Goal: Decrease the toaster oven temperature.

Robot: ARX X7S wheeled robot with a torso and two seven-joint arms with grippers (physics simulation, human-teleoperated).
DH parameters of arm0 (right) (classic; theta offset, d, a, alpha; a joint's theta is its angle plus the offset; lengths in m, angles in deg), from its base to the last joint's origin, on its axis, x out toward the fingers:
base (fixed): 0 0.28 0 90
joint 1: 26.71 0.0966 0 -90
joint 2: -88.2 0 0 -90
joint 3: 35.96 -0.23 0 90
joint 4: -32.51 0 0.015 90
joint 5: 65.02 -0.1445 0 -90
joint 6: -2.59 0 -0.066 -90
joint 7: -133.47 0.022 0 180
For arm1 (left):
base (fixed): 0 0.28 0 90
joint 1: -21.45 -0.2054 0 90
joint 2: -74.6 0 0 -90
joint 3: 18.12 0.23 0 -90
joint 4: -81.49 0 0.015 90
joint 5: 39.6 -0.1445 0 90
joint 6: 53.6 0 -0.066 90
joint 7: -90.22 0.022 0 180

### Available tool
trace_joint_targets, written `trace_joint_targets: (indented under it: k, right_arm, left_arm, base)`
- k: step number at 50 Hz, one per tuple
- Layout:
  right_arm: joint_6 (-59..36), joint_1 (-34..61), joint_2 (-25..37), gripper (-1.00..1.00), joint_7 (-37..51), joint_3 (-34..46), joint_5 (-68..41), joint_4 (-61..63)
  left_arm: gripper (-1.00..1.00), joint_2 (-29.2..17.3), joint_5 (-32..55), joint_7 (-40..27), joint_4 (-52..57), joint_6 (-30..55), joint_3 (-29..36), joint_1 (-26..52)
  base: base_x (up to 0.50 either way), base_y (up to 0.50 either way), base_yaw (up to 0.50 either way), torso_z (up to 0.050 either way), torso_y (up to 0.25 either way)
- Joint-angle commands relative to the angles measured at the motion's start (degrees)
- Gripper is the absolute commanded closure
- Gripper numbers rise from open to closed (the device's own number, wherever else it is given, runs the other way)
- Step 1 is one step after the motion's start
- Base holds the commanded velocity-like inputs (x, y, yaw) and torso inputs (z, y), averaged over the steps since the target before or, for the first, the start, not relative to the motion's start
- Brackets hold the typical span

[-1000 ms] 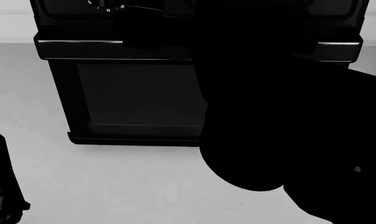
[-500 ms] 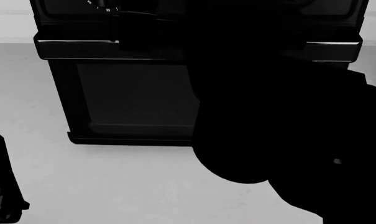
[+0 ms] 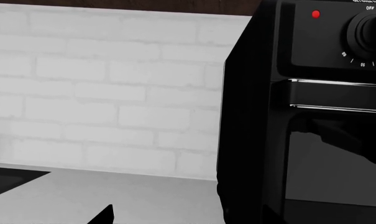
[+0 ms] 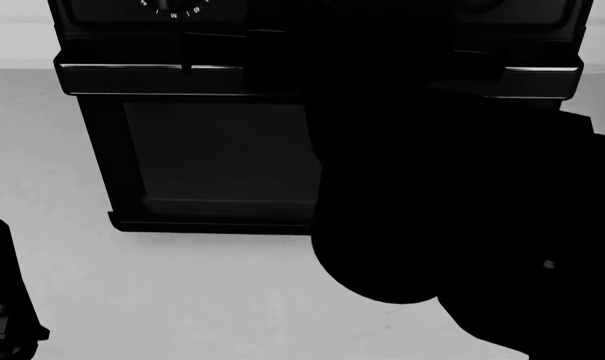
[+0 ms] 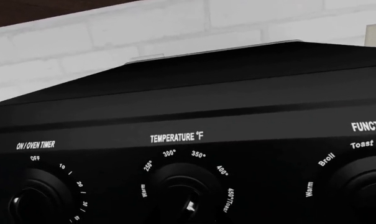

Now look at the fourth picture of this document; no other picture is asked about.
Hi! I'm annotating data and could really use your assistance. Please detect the black toaster oven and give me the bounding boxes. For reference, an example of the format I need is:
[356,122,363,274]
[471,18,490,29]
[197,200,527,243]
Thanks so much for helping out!
[46,0,591,236]

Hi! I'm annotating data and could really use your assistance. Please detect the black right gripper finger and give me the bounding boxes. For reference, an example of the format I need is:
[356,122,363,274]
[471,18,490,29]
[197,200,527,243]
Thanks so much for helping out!
[180,31,194,77]

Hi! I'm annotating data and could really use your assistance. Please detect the black oven door handle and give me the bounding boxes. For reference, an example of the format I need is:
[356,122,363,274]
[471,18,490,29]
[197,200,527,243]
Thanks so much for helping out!
[53,50,582,100]

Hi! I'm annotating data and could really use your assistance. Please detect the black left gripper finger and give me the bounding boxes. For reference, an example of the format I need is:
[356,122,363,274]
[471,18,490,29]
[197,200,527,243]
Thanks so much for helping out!
[0,218,44,333]

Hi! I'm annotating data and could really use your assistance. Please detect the black timer dial knob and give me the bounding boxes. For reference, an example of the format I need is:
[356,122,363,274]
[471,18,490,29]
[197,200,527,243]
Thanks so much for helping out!
[134,0,214,20]

